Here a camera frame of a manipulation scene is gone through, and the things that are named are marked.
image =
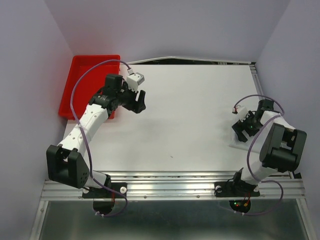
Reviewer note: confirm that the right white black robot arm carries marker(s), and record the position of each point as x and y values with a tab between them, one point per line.
280	152

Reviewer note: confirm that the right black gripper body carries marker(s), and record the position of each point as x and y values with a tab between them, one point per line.
248	123

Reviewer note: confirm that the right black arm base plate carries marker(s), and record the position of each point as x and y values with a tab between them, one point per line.
228	189

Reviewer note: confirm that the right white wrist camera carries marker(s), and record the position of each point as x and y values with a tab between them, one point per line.
239	113

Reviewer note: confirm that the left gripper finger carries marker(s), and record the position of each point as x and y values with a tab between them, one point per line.
136	107
141	100

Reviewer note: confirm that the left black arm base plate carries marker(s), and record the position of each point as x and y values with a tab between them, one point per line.
101	193

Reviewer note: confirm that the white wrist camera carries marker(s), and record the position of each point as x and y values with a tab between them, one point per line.
239	113
134	80

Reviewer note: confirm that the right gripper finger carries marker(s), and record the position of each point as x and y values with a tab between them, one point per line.
251	132
238	129

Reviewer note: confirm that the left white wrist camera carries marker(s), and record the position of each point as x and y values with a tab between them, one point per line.
134	80

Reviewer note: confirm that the aluminium front rail frame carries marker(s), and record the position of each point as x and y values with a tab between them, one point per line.
177	185

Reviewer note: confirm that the white fabric skirt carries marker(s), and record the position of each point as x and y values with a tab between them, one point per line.
235	143

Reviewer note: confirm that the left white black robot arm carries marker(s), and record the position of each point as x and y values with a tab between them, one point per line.
65	161

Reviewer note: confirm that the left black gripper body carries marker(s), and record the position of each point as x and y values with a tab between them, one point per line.
126	96

